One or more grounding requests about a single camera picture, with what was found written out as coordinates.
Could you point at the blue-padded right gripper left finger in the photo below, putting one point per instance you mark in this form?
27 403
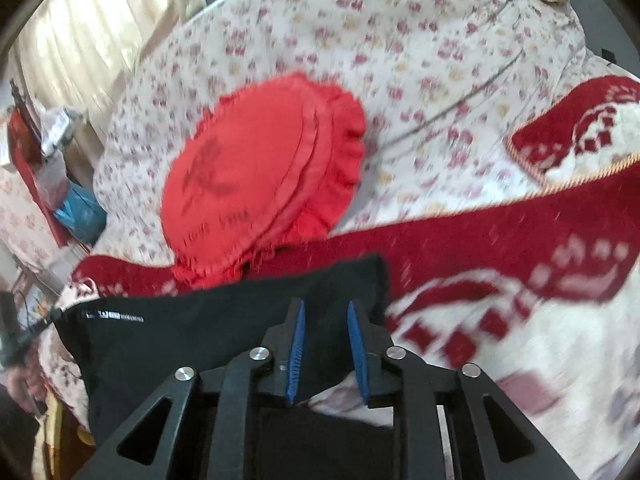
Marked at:
285 343

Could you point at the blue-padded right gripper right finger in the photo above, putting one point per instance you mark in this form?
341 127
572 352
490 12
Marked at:
369 342

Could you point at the black pants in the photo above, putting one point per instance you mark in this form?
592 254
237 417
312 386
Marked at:
150 368

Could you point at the dark sleeve forearm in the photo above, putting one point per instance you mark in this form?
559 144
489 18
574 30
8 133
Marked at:
17 433

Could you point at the person's left hand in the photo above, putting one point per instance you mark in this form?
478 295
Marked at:
26 386

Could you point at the floral covered side furniture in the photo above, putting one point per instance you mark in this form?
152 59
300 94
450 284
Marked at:
24 230

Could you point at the blue plastic bag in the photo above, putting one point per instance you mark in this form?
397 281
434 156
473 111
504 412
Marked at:
81 214

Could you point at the red heart-shaped ruffled pillow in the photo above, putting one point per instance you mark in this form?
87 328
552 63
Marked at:
273 164

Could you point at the red and white fleece blanket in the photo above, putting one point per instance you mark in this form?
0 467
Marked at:
515 326

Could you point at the red cloth on furniture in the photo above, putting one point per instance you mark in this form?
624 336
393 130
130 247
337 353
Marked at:
21 146

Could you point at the clear plastic bag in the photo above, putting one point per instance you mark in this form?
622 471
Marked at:
58 128

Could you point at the floral bed sheet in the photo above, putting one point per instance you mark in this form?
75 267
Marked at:
442 82

